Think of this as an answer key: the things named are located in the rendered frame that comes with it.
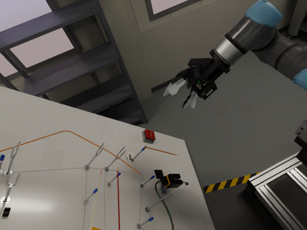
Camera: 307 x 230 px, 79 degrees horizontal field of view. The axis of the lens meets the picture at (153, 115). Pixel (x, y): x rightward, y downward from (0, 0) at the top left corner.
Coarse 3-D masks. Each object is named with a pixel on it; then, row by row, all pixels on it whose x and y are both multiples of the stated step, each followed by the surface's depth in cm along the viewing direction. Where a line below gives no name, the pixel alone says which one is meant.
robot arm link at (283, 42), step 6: (276, 30) 47; (276, 36) 47; (282, 36) 48; (270, 42) 47; (276, 42) 48; (282, 42) 47; (288, 42) 46; (294, 42) 46; (264, 48) 48; (270, 48) 48; (276, 48) 47; (282, 48) 46; (258, 54) 52; (264, 54) 50; (270, 54) 48; (276, 54) 47; (264, 60) 52; (270, 60) 49
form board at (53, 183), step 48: (0, 96) 62; (0, 144) 53; (48, 144) 61; (96, 144) 72; (144, 144) 88; (0, 192) 46; (48, 192) 52; (96, 192) 60; (144, 192) 70; (192, 192) 86
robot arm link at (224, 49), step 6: (222, 42) 48; (228, 42) 47; (216, 48) 50; (222, 48) 48; (228, 48) 47; (234, 48) 47; (222, 54) 48; (228, 54) 48; (234, 54) 48; (240, 54) 48; (222, 60) 50; (228, 60) 49; (234, 60) 49
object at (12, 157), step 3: (18, 144) 43; (18, 147) 44; (12, 150) 42; (12, 153) 43; (15, 153) 45; (12, 156) 45; (12, 159) 45; (12, 162) 46; (9, 165) 47; (9, 168) 48; (6, 171) 49; (9, 171) 49; (6, 174) 49
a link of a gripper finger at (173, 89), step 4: (180, 80) 58; (184, 80) 58; (172, 84) 59; (176, 84) 59; (180, 84) 57; (184, 84) 57; (168, 88) 60; (172, 88) 59; (176, 88) 58; (164, 92) 62; (168, 92) 61; (172, 92) 58; (176, 92) 56; (164, 96) 62
